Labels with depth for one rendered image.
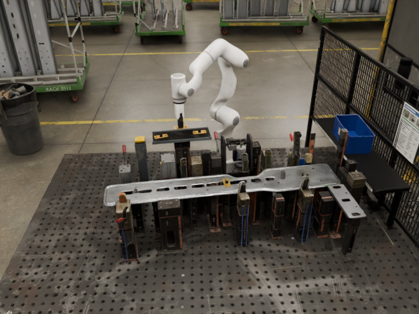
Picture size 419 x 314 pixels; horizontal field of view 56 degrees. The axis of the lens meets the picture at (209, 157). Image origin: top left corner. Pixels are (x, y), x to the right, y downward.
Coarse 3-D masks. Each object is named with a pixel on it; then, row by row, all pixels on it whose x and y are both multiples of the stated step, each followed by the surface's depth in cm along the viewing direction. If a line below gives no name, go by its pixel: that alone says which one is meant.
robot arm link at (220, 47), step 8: (216, 40) 237; (224, 40) 239; (208, 48) 236; (216, 48) 235; (224, 48) 238; (232, 48) 242; (216, 56) 236; (224, 56) 242; (232, 56) 242; (240, 56) 243; (232, 64) 249; (240, 64) 245
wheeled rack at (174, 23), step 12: (132, 0) 749; (144, 12) 922; (156, 12) 915; (168, 12) 902; (180, 12) 916; (144, 24) 775; (156, 24) 827; (168, 24) 826; (180, 24) 825; (180, 36) 798
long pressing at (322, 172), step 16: (208, 176) 238; (224, 176) 239; (256, 176) 238; (272, 176) 238; (288, 176) 238; (320, 176) 238; (336, 176) 238; (112, 192) 227; (160, 192) 226; (176, 192) 226; (192, 192) 226; (208, 192) 226; (224, 192) 226
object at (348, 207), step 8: (336, 184) 231; (336, 192) 225; (344, 192) 225; (336, 200) 219; (352, 200) 218; (344, 208) 213; (352, 208) 213; (360, 208) 213; (352, 216) 207; (360, 216) 207
